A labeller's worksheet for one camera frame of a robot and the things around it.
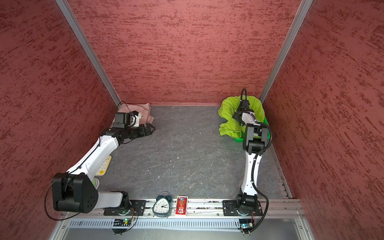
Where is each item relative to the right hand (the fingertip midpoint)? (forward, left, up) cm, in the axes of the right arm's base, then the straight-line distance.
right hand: (239, 120), depth 110 cm
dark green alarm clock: (-56, +51, +3) cm, 76 cm away
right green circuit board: (-64, +10, -2) cm, 65 cm away
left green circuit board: (-61, +71, -2) cm, 94 cm away
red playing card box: (-55, +42, 0) cm, 69 cm away
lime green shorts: (-13, +9, +8) cm, 18 cm away
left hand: (-20, +61, +15) cm, 66 cm away
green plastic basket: (-22, +5, +8) cm, 24 cm away
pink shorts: (+9, +73, +5) cm, 73 cm away
